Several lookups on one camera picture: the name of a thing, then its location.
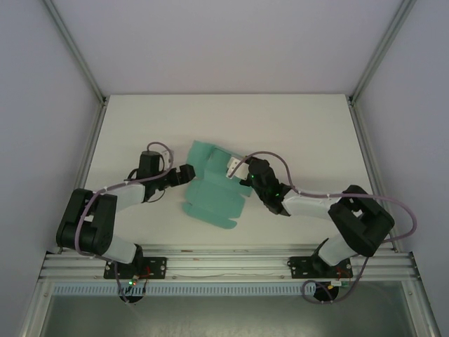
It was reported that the slotted grey cable duct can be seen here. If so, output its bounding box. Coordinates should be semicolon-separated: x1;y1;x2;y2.
52;283;319;297

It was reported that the aluminium table side rail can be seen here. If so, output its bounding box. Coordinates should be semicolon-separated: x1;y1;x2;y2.
347;99;401;252
46;100;108;254

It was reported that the grey sheet metal panel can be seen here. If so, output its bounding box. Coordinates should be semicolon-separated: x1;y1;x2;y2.
19;280;441;337

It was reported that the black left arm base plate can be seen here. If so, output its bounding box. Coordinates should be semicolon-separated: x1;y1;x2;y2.
102;256;168;280

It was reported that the aluminium frame post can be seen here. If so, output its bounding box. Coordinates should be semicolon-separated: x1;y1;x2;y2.
349;0;417;103
42;0;107;103

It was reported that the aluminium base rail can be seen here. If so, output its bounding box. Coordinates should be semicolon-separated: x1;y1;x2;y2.
38;245;422;282

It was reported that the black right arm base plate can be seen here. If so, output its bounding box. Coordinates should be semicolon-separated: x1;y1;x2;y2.
287;256;352;280

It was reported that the teal corrugated cardboard box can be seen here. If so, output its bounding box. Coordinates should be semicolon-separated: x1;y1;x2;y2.
181;139;254;231

